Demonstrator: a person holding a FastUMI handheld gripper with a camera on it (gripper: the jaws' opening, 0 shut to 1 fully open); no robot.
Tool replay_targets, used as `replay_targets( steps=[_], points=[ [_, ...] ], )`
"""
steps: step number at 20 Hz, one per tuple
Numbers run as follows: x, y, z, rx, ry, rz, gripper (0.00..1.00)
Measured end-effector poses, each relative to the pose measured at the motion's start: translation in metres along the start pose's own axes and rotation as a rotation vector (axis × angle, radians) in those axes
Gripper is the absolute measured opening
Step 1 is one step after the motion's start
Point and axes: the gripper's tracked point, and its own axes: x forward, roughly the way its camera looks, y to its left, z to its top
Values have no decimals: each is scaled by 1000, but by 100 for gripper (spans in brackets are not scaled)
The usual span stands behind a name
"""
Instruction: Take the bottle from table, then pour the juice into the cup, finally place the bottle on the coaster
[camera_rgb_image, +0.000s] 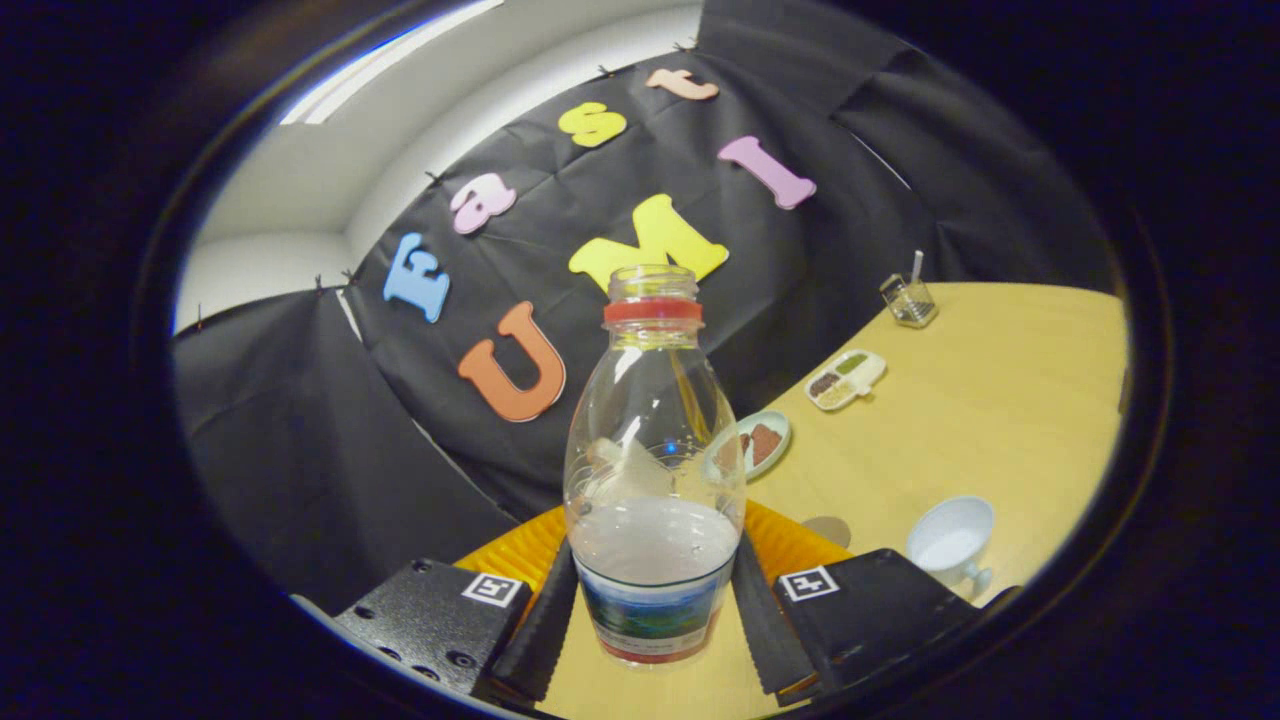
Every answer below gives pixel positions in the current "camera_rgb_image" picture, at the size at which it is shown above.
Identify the metal spoon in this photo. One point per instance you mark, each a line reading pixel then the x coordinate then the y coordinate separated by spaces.
pixel 916 265

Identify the clear plastic juice bottle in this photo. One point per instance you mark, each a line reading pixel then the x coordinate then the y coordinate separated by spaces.
pixel 655 550

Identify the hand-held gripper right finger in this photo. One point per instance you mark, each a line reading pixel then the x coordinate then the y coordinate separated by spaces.
pixel 765 630

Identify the white cup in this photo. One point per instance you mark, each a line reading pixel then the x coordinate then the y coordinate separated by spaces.
pixel 950 545

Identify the wooden table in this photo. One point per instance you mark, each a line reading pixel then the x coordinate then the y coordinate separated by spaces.
pixel 1000 400

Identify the brown meat slice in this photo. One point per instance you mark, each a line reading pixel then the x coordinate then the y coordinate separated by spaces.
pixel 765 443
pixel 730 452

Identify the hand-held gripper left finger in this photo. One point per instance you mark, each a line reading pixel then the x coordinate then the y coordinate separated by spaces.
pixel 545 630

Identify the round brown coaster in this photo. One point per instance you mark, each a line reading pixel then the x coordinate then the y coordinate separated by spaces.
pixel 828 530

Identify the pale green plate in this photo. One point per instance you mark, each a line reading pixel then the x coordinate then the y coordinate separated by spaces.
pixel 780 425

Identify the white divided snack tray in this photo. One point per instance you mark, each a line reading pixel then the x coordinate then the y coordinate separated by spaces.
pixel 845 380

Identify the long ceiling light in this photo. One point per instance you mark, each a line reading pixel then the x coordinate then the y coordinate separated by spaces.
pixel 385 60

